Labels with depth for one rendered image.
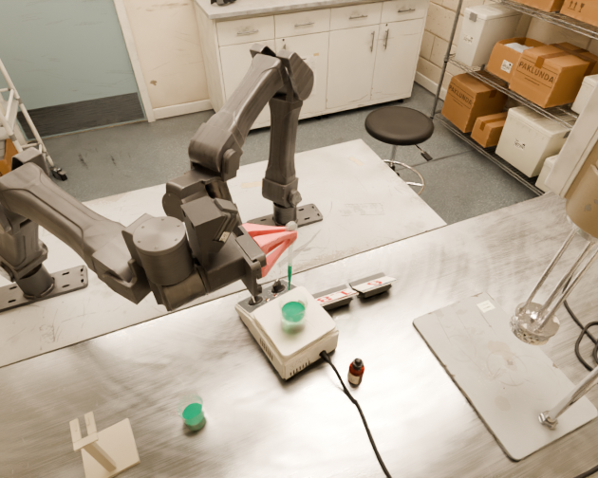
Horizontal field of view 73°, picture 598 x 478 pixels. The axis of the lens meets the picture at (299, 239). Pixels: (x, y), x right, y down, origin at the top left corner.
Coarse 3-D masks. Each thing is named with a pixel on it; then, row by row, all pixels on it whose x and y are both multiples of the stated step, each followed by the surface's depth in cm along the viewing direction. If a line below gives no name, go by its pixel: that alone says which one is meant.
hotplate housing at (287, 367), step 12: (240, 312) 83; (252, 312) 79; (252, 324) 78; (264, 336) 76; (324, 336) 75; (336, 336) 77; (264, 348) 78; (312, 348) 74; (324, 348) 77; (276, 360) 74; (288, 360) 72; (300, 360) 74; (312, 360) 77; (288, 372) 74
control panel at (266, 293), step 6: (282, 282) 89; (288, 282) 88; (270, 288) 88; (288, 288) 85; (264, 294) 86; (270, 294) 85; (246, 300) 86; (264, 300) 83; (270, 300) 82; (246, 306) 83; (252, 306) 82; (258, 306) 81
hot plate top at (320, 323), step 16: (304, 288) 81; (272, 304) 78; (256, 320) 76; (272, 320) 76; (320, 320) 76; (272, 336) 73; (288, 336) 73; (304, 336) 73; (320, 336) 73; (288, 352) 71
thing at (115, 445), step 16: (80, 432) 58; (96, 432) 58; (112, 432) 69; (128, 432) 69; (80, 448) 56; (96, 448) 58; (112, 448) 67; (128, 448) 67; (96, 464) 65; (112, 464) 63; (128, 464) 65
